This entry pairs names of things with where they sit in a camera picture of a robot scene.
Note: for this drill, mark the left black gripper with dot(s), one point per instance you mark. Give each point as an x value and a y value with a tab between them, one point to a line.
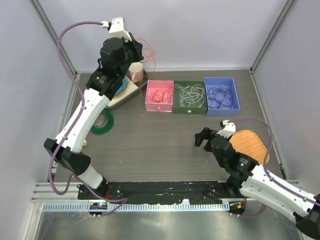
137	47

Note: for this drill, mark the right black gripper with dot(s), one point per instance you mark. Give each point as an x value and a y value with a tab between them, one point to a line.
206	133

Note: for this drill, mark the blue plastic box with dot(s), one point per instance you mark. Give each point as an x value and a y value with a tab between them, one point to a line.
222	98

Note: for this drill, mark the green plastic box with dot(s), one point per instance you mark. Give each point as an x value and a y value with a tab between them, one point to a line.
189	97

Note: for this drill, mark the pink plastic box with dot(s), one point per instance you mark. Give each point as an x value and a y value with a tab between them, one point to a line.
159	96

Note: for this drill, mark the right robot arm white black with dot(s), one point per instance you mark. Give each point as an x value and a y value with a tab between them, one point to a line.
241	155

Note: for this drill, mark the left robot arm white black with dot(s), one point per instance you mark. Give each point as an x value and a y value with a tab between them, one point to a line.
66	148

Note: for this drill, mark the pink mug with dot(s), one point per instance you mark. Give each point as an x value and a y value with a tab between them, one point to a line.
136	72

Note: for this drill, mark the blue dotted plate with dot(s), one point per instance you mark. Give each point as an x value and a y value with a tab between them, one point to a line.
123	86

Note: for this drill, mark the beige square board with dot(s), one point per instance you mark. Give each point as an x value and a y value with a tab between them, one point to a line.
130	88

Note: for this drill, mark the dark green serving tray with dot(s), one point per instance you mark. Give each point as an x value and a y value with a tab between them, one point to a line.
142	86

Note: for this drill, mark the orange woven mat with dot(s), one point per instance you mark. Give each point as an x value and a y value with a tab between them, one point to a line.
247	142

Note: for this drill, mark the green tape roll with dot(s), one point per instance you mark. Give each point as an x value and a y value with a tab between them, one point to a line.
107	127

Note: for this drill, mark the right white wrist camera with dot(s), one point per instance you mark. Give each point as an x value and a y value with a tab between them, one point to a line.
228	128

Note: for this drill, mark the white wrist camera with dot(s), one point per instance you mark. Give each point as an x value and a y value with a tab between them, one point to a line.
228	128
117	29

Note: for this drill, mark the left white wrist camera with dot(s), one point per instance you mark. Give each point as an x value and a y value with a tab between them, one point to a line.
117	29

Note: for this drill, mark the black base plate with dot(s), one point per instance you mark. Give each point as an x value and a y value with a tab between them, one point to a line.
169	192

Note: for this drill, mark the white slotted cable duct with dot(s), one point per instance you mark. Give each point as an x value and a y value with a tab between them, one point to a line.
93	207

